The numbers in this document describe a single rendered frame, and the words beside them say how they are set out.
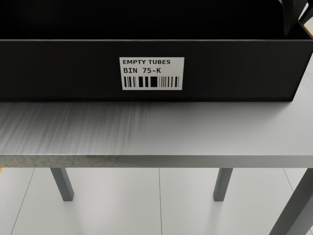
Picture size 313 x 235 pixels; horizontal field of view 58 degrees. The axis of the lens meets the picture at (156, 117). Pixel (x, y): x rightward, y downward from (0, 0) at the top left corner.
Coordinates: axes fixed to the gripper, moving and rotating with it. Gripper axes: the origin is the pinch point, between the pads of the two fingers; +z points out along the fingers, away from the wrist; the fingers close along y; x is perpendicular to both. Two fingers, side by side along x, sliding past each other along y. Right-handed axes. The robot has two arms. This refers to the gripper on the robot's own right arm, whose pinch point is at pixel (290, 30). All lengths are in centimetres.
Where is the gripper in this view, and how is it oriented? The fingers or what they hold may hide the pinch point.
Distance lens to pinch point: 54.8
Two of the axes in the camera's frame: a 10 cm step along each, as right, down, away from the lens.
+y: -10.0, 0.1, 0.0
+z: 0.1, 7.3, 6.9
